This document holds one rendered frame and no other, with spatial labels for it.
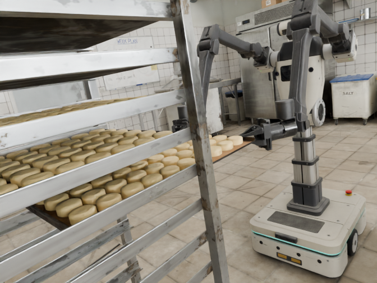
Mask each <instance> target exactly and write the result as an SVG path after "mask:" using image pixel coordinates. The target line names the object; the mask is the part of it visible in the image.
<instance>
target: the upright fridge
mask: <svg viewBox="0 0 377 283"><path fill-rule="evenodd" d="M294 3H295V0H288V1H285V2H282V3H279V4H275V5H272V6H269V7H266V8H263V9H260V10H257V11H254V12H250V13H247V14H245V15H242V16H239V17H236V26H237V32H238V34H236V37H237V38H239V39H241V40H243V41H246V42H249V43H257V42H259V43H260V44H261V47H266V46H268V47H269V48H271V50H273V51H274V52H276V51H280V49H281V47H282V44H283V43H284V42H288V39H287V37H286V35H283V36H279V35H278V33H277V25H278V23H280V22H284V21H288V20H291V16H292V11H293V7H294ZM317 4H318V6H319V7H320V8H321V9H322V10H323V11H324V12H325V13H326V14H327V15H328V16H329V17H330V18H331V19H332V20H333V0H317ZM333 21H334V20H333ZM238 57H239V63H240V73H241V83H242V92H243V102H244V108H245V118H250V119H251V123H252V125H254V124H253V122H254V118H267V119H278V118H277V116H276V109H275V101H278V100H280V99H281V98H280V95H279V91H278V87H277V77H276V76H275V72H276V67H275V68H274V71H273V72H266V73H261V72H260V71H258V69H256V68H255V67H254V66H253V64H254V59H253V58H252V57H250V59H249V60H248V58H242V57H241V55H240V54H238ZM324 76H325V81H324V89H323V96H322V100H323V101H324V104H325V115H327V114H329V116H330V118H332V117H331V116H332V112H333V105H332V85H331V83H329V82H330V81H331V80H332V79H334V78H335V58H334V59H329V60H324Z"/></svg>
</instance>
